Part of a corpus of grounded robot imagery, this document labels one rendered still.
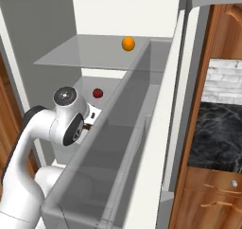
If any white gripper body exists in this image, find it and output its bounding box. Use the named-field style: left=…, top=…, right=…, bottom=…
left=76, top=122, right=96, bottom=146

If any grey translucent door bin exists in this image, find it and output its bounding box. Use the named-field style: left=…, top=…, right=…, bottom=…
left=41, top=39, right=163, bottom=229

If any glass fridge shelf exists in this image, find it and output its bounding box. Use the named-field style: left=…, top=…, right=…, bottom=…
left=33, top=33, right=174, bottom=74
left=71, top=75, right=127, bottom=112

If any white fridge door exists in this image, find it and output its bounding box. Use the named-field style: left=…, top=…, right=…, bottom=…
left=41, top=4, right=212, bottom=229

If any orange fruit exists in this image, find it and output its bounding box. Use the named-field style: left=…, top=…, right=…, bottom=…
left=121, top=36, right=136, bottom=52

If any white fridge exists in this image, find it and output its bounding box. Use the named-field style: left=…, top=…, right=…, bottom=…
left=0, top=0, right=190, bottom=177

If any red apple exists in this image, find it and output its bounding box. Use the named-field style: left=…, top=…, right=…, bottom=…
left=92, top=87, right=105, bottom=99

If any wooden tall cupboard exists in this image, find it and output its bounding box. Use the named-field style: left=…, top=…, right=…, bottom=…
left=0, top=51, right=40, bottom=200

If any wooden cupboard run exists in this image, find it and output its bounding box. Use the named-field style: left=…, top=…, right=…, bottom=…
left=168, top=4, right=242, bottom=229

